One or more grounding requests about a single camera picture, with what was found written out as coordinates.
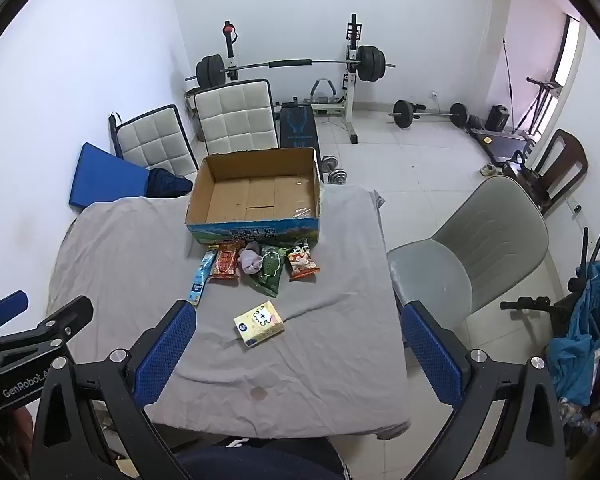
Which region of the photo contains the dark blue jacket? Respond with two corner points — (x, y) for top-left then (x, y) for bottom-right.
(147, 167), (195, 198)

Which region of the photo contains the grey exercise handle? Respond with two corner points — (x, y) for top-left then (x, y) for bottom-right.
(310, 79), (338, 106)

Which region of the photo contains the black pole with strap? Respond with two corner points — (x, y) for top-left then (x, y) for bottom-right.
(109, 111), (122, 158)

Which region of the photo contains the brown wooden chair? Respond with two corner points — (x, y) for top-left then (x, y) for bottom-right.
(505, 129), (590, 216)

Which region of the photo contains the window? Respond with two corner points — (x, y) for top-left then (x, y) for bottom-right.
(555, 15), (582, 91)

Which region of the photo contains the treadmill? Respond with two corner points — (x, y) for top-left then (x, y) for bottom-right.
(467, 77), (563, 166)

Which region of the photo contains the grey bed sheet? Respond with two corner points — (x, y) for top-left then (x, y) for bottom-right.
(45, 185), (413, 441)

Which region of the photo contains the yellow tissue pack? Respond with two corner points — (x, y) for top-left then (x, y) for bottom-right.
(233, 301), (285, 347)

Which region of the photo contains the cardboard box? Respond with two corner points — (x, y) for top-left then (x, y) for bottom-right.
(185, 147), (323, 246)

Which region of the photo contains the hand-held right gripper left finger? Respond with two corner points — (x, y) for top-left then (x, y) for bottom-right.
(30, 300), (198, 480)

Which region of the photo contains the blue garment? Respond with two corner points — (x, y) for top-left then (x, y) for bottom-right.
(547, 260), (600, 408)

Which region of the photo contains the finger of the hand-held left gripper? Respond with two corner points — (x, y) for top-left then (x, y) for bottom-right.
(0, 296), (94, 361)
(0, 290), (30, 333)

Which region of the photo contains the blue foam mat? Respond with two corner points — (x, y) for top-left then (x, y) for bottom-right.
(69, 142), (153, 211)

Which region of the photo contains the black speaker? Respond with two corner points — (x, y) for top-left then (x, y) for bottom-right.
(485, 105), (511, 133)

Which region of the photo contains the blue tube packet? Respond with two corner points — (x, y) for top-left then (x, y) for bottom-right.
(188, 250), (217, 307)

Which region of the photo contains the black weight bench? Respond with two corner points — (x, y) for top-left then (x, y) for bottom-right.
(279, 102), (323, 181)

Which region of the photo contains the black scooter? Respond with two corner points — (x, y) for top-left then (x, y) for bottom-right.
(500, 227), (600, 341)

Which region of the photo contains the person's dark clothing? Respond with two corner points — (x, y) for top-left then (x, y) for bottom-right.
(180, 447), (346, 480)

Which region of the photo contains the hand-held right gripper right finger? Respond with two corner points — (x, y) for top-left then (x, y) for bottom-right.
(401, 300), (567, 480)

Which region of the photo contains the red white snack packet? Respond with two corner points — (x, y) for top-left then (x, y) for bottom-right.
(285, 241), (321, 282)

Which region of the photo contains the small white padded chair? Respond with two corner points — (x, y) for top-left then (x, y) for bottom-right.
(111, 105), (201, 181)

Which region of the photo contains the chrome dumbbell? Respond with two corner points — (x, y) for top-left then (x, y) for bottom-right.
(322, 156), (348, 184)

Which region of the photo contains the grey plastic chair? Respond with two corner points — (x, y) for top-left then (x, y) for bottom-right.
(387, 176), (551, 346)

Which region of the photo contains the purple snack packet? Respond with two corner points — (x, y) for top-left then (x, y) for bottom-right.
(237, 241), (264, 276)

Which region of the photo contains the barbell with black plates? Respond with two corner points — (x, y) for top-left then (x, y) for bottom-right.
(185, 45), (397, 88)

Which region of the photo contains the large white padded chair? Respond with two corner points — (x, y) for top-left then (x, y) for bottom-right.
(194, 78), (281, 157)

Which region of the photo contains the white barbell rack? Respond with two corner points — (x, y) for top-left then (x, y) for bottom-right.
(222, 14), (368, 143)

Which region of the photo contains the short barbell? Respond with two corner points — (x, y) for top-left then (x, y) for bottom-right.
(387, 100), (471, 130)

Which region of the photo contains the green snack packet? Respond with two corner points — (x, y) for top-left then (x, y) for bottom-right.
(245, 243), (287, 299)

